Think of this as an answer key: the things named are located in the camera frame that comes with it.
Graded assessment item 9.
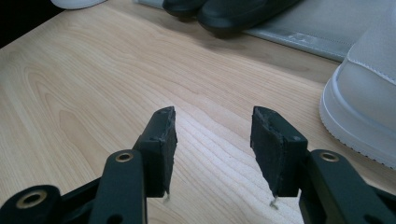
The metal shoe rack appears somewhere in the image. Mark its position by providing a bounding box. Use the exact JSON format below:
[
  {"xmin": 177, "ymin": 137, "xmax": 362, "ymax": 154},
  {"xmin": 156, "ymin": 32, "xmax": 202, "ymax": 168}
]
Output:
[{"xmin": 134, "ymin": 0, "xmax": 396, "ymax": 63}]

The black slipper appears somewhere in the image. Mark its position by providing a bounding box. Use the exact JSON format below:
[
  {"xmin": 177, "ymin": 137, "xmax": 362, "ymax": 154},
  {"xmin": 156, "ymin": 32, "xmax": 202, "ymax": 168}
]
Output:
[
  {"xmin": 162, "ymin": 0, "xmax": 210, "ymax": 19},
  {"xmin": 196, "ymin": 0, "xmax": 303, "ymax": 35}
]

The white sneaker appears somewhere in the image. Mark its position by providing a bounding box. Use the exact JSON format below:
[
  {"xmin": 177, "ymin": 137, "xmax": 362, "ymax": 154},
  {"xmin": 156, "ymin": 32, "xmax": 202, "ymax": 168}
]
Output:
[
  {"xmin": 318, "ymin": 0, "xmax": 396, "ymax": 171},
  {"xmin": 49, "ymin": 0, "xmax": 108, "ymax": 10}
]

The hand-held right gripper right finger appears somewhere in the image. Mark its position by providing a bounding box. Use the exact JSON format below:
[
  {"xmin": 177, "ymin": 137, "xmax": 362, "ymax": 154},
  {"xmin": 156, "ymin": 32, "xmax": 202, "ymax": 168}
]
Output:
[{"xmin": 250, "ymin": 105, "xmax": 309, "ymax": 198}]

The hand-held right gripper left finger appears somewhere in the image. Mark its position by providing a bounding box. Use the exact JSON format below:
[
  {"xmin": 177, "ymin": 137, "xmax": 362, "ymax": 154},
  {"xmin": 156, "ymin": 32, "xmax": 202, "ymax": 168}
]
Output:
[{"xmin": 133, "ymin": 105, "xmax": 178, "ymax": 199}]

